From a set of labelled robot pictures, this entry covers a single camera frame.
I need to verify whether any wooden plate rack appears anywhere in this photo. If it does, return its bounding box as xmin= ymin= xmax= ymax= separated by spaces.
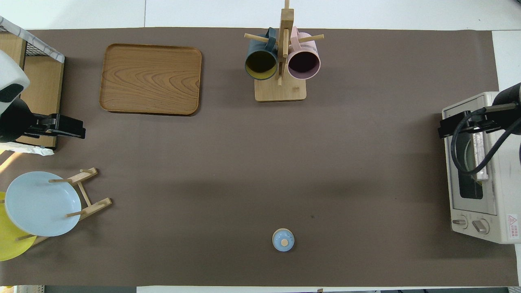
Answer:
xmin=16 ymin=167 xmax=112 ymax=247

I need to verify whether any pink mug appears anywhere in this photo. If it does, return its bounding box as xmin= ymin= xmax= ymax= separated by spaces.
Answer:
xmin=287 ymin=26 xmax=321 ymax=80

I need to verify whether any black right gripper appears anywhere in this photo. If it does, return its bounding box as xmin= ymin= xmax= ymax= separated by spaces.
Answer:
xmin=438 ymin=108 xmax=504 ymax=139

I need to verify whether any wire basket wooden shelf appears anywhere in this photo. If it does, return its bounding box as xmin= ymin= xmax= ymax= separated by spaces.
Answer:
xmin=0 ymin=16 xmax=66 ymax=157

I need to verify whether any brown table mat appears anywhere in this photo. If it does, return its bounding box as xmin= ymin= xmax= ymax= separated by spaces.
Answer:
xmin=0 ymin=28 xmax=517 ymax=286

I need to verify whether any light blue plate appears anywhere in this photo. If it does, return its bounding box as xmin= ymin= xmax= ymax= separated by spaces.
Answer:
xmin=4 ymin=171 xmax=82 ymax=237

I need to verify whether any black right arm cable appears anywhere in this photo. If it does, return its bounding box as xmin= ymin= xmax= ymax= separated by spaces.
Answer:
xmin=450 ymin=107 xmax=521 ymax=176

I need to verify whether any wooden mug tree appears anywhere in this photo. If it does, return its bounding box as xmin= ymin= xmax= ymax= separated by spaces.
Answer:
xmin=244 ymin=0 xmax=325 ymax=102

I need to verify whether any wooden serving tray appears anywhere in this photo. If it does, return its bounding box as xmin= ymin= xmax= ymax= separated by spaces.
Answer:
xmin=99 ymin=44 xmax=202 ymax=116

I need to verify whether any yellow plate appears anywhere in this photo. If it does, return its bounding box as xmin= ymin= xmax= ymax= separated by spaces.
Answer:
xmin=0 ymin=192 xmax=37 ymax=262

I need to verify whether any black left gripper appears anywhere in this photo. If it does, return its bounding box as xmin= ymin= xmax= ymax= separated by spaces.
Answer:
xmin=24 ymin=114 xmax=87 ymax=140

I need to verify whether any dark blue mug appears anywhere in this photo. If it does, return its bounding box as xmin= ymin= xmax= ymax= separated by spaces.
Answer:
xmin=245 ymin=28 xmax=279 ymax=81

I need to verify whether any glass oven door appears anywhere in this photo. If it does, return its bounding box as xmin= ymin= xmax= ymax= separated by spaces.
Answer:
xmin=443 ymin=105 xmax=499 ymax=216

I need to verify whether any white toaster oven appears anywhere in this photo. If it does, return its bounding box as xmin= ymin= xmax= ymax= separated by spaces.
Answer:
xmin=442 ymin=92 xmax=521 ymax=245

